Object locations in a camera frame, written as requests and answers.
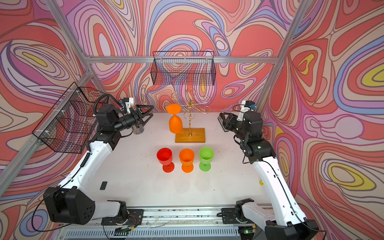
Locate green wine glass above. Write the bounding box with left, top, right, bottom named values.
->
left=199, top=147, right=215, bottom=172

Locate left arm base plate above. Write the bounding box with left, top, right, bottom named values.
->
left=101, top=209, right=144, bottom=227

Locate orange wine glass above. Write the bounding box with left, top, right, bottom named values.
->
left=167, top=104, right=183, bottom=134
left=179, top=149, right=195, bottom=173

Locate back black wire basket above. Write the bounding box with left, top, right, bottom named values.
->
left=151, top=50, right=216, bottom=86

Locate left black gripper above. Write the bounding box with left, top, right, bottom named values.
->
left=111, top=106, right=153, bottom=133

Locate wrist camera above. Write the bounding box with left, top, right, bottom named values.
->
left=119, top=98, right=135, bottom=114
left=237, top=100, right=256, bottom=121

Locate left black wire basket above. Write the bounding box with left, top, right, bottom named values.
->
left=32, top=83, right=104, bottom=154

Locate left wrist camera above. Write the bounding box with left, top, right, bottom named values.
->
left=119, top=98, right=135, bottom=114

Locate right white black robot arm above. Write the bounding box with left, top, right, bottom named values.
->
left=218, top=111, right=320, bottom=240

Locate metal pen cup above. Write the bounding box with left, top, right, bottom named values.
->
left=133, top=124, right=145, bottom=135

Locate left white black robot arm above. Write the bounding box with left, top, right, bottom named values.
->
left=44, top=104, right=154, bottom=225

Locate black wire basket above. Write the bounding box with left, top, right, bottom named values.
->
left=151, top=50, right=216, bottom=86
left=32, top=83, right=104, bottom=154

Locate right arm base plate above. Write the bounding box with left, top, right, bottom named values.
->
left=217, top=208, right=255, bottom=225

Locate small black flat object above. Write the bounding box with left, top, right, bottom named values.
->
left=100, top=181, right=108, bottom=190

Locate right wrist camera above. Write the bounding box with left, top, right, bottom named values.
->
left=237, top=100, right=256, bottom=121

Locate red wine glass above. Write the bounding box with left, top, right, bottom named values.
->
left=157, top=148, right=175, bottom=173

